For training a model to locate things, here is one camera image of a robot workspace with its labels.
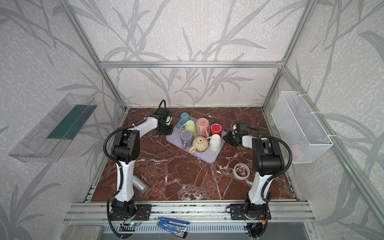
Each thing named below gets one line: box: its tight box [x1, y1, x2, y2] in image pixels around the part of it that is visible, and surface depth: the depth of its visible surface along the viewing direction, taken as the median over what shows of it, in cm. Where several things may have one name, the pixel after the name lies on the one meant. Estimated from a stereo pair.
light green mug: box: [180, 120, 197, 136], surface depth 101 cm
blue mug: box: [176, 112, 191, 129], surface depth 104 cm
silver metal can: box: [132, 175, 149, 194], surface depth 81 cm
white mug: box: [206, 134, 222, 152], surface depth 95 cm
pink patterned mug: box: [196, 117, 210, 138], surface depth 98 cm
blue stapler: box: [157, 217, 190, 239], surface depth 70 cm
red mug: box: [210, 123, 223, 137], surface depth 100 cm
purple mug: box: [180, 130, 193, 150], surface depth 96 cm
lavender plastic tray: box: [165, 126, 220, 164], surface depth 96 cm
